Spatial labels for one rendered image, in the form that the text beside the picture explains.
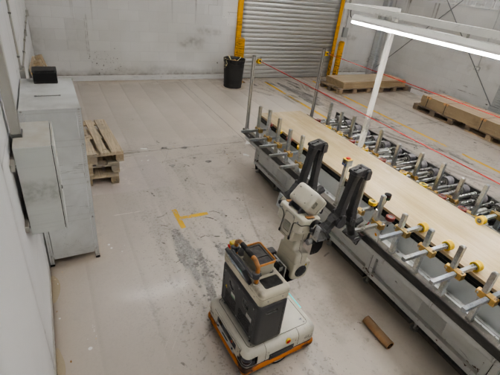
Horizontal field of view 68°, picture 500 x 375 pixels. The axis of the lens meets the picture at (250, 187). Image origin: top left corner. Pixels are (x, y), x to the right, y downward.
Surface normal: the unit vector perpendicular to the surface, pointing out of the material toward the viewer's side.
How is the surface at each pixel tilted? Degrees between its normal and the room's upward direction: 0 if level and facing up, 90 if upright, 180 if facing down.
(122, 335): 0
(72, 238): 90
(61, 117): 90
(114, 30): 90
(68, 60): 90
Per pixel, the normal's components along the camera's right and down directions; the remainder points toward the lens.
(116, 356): 0.11, -0.86
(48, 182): 0.44, 0.49
